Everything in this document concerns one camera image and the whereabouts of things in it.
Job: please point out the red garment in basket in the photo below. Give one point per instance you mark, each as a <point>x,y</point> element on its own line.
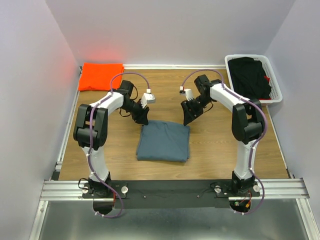
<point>263,90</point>

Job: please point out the black t-shirt in basket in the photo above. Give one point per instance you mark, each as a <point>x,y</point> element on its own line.
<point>245,73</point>

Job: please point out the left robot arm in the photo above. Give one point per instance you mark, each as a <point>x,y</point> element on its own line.
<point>91,130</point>

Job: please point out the white laundry basket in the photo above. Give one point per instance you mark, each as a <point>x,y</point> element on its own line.
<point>275,95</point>

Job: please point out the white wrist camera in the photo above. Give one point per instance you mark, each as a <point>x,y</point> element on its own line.
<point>187,92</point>
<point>147,98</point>

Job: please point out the aluminium rail frame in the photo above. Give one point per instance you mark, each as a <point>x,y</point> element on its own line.
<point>284,213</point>

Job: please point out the blue-grey t-shirt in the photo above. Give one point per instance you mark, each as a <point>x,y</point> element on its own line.
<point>164,141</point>

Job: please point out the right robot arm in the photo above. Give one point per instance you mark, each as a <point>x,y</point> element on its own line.
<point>248,123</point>

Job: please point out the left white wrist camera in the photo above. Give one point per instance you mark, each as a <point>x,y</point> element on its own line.
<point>147,98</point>

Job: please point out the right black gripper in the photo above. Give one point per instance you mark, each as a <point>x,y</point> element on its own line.
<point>189,116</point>

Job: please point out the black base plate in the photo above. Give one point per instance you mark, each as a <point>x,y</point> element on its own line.
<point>168,194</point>

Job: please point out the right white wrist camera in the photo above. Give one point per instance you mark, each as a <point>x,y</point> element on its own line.
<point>187,92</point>

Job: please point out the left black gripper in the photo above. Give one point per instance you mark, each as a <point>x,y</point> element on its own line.
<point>141,116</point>

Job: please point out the folded orange t-shirt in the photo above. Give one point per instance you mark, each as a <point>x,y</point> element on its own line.
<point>98,76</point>

